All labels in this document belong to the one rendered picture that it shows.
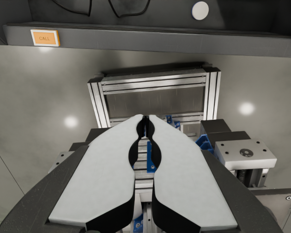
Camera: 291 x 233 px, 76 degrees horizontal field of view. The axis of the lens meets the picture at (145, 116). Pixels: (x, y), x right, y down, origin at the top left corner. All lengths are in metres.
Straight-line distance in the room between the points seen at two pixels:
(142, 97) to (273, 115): 1.14
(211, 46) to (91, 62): 1.13
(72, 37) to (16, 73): 1.32
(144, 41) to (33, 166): 1.99
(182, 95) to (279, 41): 0.87
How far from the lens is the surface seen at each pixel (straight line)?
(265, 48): 0.49
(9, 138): 2.13
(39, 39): 0.47
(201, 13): 0.54
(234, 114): 1.73
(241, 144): 0.63
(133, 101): 1.29
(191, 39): 0.43
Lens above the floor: 1.37
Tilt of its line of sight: 60 degrees down
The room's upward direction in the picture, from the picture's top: 178 degrees counter-clockwise
